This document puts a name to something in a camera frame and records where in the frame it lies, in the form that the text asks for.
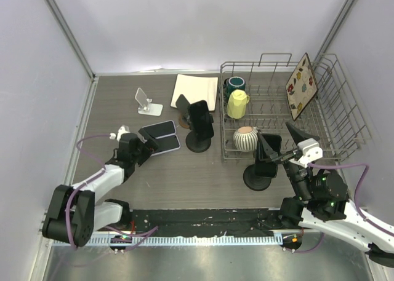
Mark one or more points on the aluminium corner frame post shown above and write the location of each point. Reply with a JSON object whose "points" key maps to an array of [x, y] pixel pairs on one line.
{"points": [[66, 30], [340, 19]]}

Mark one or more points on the wooden base phone stand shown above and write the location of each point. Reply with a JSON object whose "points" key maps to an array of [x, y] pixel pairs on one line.
{"points": [[183, 105]]}

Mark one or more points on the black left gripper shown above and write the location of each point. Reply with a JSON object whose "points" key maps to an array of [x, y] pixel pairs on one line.
{"points": [[151, 144]]}

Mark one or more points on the black phone stand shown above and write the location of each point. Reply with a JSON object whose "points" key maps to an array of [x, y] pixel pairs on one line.
{"points": [[254, 182], [200, 143]]}

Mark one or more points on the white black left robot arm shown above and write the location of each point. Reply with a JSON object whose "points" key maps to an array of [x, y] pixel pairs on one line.
{"points": [[74, 213]]}

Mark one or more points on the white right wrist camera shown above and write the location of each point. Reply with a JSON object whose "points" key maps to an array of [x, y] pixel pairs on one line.
{"points": [[311, 151]]}

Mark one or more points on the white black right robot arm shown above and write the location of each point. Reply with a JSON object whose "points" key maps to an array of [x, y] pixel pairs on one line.
{"points": [[322, 201]]}

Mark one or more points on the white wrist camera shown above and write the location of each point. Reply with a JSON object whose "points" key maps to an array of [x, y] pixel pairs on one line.
{"points": [[121, 131], [311, 151]]}

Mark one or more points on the floral square plate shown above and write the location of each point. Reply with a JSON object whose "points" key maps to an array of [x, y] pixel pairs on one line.
{"points": [[301, 87]]}

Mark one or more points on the white slotted cable duct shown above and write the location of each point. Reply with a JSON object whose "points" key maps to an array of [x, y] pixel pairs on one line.
{"points": [[109, 239]]}

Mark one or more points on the grey wire dish rack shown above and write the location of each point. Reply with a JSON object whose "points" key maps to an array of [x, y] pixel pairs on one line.
{"points": [[315, 96]]}

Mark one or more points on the aluminium corner frame post left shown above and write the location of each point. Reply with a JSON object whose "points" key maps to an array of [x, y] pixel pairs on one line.
{"points": [[66, 30]]}

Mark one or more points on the dark green mug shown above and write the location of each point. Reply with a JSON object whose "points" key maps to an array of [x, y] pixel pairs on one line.
{"points": [[234, 83]]}

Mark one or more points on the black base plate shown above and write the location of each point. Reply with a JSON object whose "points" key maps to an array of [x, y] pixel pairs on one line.
{"points": [[240, 222]]}

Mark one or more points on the cream square plate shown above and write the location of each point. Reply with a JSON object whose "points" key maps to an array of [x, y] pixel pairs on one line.
{"points": [[196, 88]]}

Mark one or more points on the black phone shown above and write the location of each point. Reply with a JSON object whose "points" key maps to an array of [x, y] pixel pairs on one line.
{"points": [[264, 168], [201, 120]]}

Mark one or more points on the lilac case phone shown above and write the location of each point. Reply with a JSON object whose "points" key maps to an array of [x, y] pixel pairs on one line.
{"points": [[167, 144], [161, 129]]}

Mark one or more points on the silver folding phone stand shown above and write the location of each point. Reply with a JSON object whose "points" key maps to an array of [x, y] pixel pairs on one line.
{"points": [[146, 106]]}

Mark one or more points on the yellow faceted mug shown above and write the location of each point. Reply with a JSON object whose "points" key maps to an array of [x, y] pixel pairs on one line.
{"points": [[237, 103]]}

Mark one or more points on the aluminium corner frame post right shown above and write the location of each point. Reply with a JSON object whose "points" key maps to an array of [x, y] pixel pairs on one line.
{"points": [[340, 19]]}

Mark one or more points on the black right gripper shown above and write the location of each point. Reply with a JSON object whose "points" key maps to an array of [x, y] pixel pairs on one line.
{"points": [[266, 153]]}

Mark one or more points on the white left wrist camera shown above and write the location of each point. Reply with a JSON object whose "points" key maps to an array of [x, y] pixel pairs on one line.
{"points": [[121, 131]]}

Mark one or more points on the striped white grey mug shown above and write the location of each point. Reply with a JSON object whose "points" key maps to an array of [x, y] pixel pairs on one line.
{"points": [[245, 139]]}

